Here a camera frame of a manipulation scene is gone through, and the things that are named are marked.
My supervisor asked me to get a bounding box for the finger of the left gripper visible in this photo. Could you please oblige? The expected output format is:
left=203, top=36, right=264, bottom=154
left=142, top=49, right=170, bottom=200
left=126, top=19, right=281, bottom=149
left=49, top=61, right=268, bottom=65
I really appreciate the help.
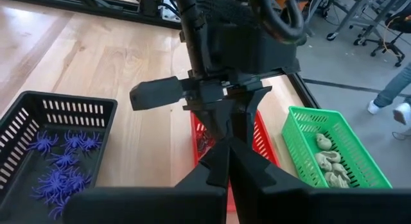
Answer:
left=233, top=85, right=274, bottom=144
left=191, top=98, right=238, bottom=144

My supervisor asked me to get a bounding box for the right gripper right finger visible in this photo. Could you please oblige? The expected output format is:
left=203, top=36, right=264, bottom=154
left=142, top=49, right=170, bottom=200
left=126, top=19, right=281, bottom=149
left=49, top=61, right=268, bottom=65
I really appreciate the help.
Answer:
left=229, top=137, right=314, bottom=199

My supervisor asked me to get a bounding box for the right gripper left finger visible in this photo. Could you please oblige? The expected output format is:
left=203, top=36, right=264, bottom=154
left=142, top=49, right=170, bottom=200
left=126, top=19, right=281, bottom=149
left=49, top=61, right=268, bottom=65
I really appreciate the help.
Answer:
left=175, top=137, right=231, bottom=190

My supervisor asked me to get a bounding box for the dark brown translucent skull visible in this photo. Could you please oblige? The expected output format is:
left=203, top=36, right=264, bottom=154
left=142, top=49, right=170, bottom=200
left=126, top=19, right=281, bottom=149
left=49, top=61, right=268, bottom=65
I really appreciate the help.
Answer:
left=196, top=130, right=215, bottom=154

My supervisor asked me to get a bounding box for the beige plastic skull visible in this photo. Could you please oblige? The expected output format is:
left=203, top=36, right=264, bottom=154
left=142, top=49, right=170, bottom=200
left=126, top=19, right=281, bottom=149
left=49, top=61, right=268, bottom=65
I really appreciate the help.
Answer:
left=314, top=154, right=333, bottom=173
left=331, top=162, right=351, bottom=182
left=324, top=171, right=350, bottom=189
left=319, top=150, right=342, bottom=164
left=315, top=132, right=333, bottom=151

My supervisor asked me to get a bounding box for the red plastic basket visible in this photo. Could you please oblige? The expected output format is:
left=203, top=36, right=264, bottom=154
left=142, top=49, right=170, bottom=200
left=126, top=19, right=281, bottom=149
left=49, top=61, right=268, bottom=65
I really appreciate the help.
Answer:
left=189, top=110, right=281, bottom=212

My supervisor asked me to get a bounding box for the green plastic basket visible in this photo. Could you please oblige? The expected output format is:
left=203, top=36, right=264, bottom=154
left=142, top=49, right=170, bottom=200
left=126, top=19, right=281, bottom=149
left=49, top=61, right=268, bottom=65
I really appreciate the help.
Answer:
left=281, top=105, right=394, bottom=190

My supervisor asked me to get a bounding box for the black plastic basket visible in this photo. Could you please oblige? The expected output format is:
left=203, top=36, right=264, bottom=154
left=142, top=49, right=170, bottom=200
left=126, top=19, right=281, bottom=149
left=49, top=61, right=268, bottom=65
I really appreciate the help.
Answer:
left=0, top=90, right=118, bottom=220

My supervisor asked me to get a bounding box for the person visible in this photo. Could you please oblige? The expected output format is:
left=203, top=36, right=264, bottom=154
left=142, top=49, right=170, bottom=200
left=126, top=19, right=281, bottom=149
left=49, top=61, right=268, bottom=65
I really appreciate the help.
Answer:
left=367, top=62, right=411, bottom=126

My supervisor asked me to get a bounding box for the black office chair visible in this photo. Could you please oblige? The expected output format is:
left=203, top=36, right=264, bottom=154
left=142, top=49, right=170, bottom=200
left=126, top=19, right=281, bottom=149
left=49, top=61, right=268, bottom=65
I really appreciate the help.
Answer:
left=352, top=8, right=411, bottom=68

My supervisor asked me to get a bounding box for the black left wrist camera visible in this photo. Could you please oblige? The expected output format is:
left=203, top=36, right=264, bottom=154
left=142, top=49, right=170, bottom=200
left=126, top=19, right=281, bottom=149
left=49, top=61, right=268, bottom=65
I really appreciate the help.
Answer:
left=210, top=23, right=302, bottom=74

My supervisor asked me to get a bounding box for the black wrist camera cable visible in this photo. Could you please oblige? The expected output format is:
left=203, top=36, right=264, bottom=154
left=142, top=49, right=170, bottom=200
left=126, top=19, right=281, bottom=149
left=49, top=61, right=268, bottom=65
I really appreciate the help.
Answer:
left=247, top=0, right=305, bottom=42

